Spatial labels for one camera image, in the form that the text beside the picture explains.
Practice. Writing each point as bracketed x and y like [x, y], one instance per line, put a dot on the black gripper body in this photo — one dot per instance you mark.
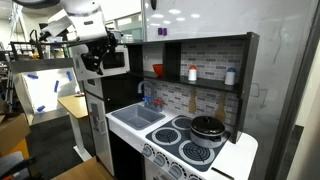
[101, 48]

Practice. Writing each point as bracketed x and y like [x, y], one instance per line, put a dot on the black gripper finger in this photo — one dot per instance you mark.
[87, 63]
[99, 69]

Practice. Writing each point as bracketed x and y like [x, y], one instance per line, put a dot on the orange plastic bowl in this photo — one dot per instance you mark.
[158, 70]

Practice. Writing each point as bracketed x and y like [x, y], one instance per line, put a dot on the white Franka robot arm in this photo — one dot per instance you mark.
[83, 20]

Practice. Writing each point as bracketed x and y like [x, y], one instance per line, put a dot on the grey stove knob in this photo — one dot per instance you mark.
[147, 150]
[175, 170]
[194, 177]
[160, 160]

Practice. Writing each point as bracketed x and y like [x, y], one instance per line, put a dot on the dark stove top panel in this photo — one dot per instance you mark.
[173, 146]

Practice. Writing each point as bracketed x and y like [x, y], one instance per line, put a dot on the white microwave door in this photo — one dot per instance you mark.
[80, 63]

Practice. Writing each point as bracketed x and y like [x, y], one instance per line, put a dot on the white fridge door with chalkboard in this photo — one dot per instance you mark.
[93, 87]

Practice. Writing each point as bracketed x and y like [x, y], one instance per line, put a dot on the blue tape strip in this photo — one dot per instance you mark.
[56, 86]
[69, 76]
[41, 108]
[32, 76]

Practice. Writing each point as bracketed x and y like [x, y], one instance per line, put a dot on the wooden top desk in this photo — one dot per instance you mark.
[75, 105]

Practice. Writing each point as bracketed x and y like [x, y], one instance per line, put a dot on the grey water dispenser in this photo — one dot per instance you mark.
[95, 116]

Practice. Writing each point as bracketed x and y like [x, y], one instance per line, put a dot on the grey panel board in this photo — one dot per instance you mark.
[43, 93]

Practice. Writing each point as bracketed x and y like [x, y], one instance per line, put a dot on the grey toy faucet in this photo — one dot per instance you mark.
[150, 87]

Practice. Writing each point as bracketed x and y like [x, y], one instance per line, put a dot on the purple whiteboard magnet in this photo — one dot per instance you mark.
[165, 32]
[160, 31]

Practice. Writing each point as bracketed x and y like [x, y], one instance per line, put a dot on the grey toy sink basin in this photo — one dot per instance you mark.
[138, 116]

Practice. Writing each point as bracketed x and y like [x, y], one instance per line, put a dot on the white fridge door with dispenser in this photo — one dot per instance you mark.
[100, 143]

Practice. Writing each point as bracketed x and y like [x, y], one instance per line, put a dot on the white shaker orange cap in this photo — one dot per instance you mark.
[192, 74]

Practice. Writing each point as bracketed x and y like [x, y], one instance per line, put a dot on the wooden toy spatula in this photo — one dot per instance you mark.
[192, 101]

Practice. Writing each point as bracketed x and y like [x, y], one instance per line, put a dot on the cardboard box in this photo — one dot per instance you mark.
[11, 133]

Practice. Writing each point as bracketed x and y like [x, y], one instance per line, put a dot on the black pot lid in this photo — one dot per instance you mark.
[207, 125]

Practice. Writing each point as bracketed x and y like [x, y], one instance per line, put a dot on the grey cooking pot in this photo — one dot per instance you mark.
[205, 140]

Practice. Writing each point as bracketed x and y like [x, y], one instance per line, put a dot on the wooden toy spoon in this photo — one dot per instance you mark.
[220, 111]

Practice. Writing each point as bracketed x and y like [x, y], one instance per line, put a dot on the white shaker blue cap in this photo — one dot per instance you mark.
[230, 77]

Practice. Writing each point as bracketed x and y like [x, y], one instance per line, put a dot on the white black toy kitchen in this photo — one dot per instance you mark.
[206, 160]

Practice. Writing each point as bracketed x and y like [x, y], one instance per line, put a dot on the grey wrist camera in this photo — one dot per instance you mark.
[115, 36]

